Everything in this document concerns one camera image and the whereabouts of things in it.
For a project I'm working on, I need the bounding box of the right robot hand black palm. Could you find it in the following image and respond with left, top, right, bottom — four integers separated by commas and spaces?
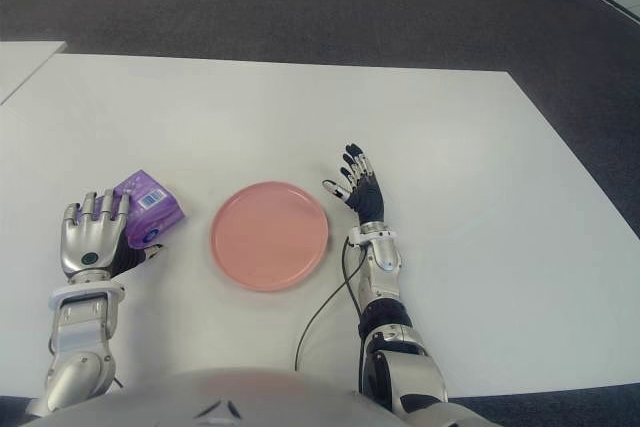
322, 142, 386, 224

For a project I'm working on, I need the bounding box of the left robot hand silver back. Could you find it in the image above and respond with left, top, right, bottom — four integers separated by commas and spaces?
59, 188, 165, 281

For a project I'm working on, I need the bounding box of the purple tissue paper pack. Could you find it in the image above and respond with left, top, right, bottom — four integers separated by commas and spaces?
112, 169, 187, 250

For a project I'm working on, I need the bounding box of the pink round plate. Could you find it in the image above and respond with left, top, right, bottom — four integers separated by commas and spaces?
209, 180, 331, 293

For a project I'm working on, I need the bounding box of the white laminate table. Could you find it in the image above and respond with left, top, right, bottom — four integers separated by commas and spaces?
0, 40, 69, 106

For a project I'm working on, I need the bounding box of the silver robot torso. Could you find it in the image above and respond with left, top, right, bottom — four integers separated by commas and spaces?
29, 368, 401, 427

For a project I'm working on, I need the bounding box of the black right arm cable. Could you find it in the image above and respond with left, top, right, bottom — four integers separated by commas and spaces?
294, 236, 369, 393

